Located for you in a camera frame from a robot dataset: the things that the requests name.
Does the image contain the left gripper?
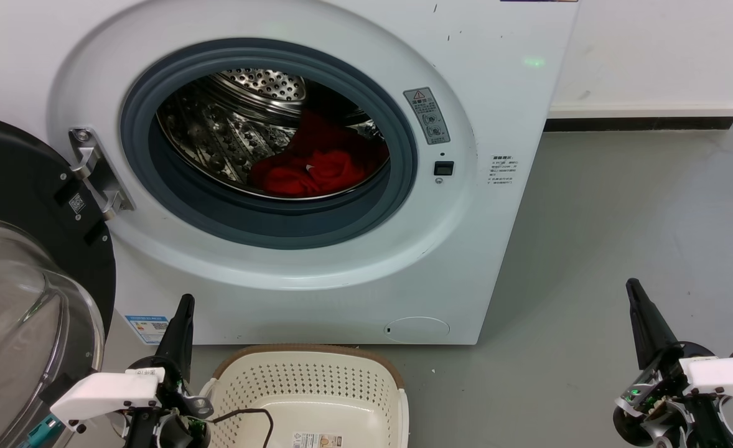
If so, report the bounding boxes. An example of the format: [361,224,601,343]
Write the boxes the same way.
[124,294,213,448]

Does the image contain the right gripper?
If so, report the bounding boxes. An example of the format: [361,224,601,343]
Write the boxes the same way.
[612,278,733,448]

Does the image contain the red cloth garment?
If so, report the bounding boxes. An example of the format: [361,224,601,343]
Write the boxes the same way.
[250,111,391,198]

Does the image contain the cream perforated laundry basket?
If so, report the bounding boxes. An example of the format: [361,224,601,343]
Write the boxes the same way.
[200,344,409,448]

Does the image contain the printed paper label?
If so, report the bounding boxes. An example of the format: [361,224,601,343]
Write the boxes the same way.
[292,432,343,448]

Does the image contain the stainless steel washing machine drum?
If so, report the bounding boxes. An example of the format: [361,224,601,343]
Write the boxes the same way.
[156,68,391,201]

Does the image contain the black washer door with glass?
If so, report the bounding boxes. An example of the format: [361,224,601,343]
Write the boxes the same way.
[0,113,117,448]

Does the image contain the blue energy label sticker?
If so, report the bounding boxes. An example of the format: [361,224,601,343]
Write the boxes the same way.
[124,314,170,345]

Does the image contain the grey rubber door gasket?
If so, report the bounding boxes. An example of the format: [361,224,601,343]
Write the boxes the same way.
[121,39,418,250]

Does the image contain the white front-load washing machine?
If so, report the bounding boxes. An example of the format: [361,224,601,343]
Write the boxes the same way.
[0,0,580,346]

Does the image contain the silver metal door hinge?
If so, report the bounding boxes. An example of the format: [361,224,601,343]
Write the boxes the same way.
[69,128,136,220]

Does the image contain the small printed text label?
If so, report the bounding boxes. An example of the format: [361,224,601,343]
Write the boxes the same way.
[490,154,518,187]

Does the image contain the round white filter cover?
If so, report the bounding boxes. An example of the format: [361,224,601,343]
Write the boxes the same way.
[384,316,451,343]

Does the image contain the grey warning sticker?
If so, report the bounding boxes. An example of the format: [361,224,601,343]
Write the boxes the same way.
[403,87,451,145]

